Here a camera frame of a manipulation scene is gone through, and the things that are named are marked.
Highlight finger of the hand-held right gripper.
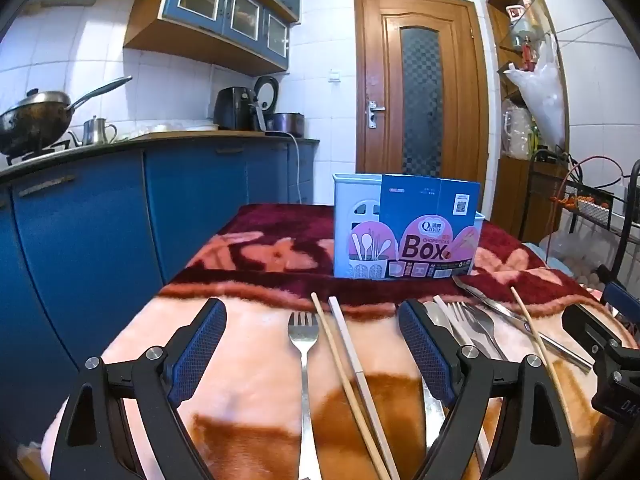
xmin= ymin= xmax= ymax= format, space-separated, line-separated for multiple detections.
xmin=561 ymin=302 xmax=639 ymax=370
xmin=603 ymin=283 xmax=640 ymax=322

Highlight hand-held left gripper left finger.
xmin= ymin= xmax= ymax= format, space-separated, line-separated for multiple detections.
xmin=50 ymin=298 xmax=228 ymax=480

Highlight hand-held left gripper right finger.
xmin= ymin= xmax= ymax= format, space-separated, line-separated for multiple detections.
xmin=397 ymin=299 xmax=583 ymax=480

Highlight steel table knife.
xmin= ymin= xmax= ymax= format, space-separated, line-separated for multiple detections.
xmin=422 ymin=301 xmax=453 ymax=436

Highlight steel tongs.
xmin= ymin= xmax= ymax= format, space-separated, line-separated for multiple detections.
xmin=452 ymin=275 xmax=594 ymax=374

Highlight light blue utensil box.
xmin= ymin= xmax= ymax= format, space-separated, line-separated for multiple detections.
xmin=332 ymin=173 xmax=486 ymax=281

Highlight tray of eggs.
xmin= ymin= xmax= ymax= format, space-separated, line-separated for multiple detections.
xmin=575 ymin=266 xmax=610 ymax=292

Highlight pink and red floral blanket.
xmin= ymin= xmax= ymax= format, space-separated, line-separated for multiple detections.
xmin=42 ymin=203 xmax=640 ymax=480

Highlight blue base cabinet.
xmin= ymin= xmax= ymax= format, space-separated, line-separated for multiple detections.
xmin=0 ymin=137 xmax=321 ymax=441

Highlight wooden shelf niche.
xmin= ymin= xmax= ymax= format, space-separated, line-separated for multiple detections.
xmin=486 ymin=0 xmax=571 ymax=241

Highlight clear plastic jug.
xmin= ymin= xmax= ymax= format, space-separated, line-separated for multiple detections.
xmin=501 ymin=97 xmax=533 ymax=158

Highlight white plastic bag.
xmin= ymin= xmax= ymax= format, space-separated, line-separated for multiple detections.
xmin=502 ymin=35 xmax=566 ymax=147

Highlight white dish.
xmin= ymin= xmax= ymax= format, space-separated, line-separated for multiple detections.
xmin=150 ymin=124 xmax=220 ymax=134

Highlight steel kettle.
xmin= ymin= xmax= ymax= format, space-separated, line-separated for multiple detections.
xmin=70 ymin=116 xmax=118 ymax=146

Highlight dark rice cooker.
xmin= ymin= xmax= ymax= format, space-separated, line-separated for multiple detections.
xmin=251 ymin=76 xmax=306 ymax=137

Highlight black air fryer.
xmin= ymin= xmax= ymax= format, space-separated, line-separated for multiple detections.
xmin=214 ymin=86 xmax=253 ymax=131

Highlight black gas stove grate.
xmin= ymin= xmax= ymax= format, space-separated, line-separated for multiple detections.
xmin=7 ymin=141 xmax=71 ymax=166

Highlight red cable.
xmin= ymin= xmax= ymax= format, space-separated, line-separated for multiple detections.
xmin=547 ymin=156 xmax=626 ymax=261

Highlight black wire rack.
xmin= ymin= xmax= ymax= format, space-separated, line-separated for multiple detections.
xmin=530 ymin=150 xmax=640 ymax=306

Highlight white power cable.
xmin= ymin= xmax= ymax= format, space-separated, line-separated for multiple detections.
xmin=265 ymin=131 xmax=301 ymax=204

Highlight dark wok with steel handle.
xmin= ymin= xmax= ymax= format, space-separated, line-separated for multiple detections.
xmin=0 ymin=76 xmax=133 ymax=157

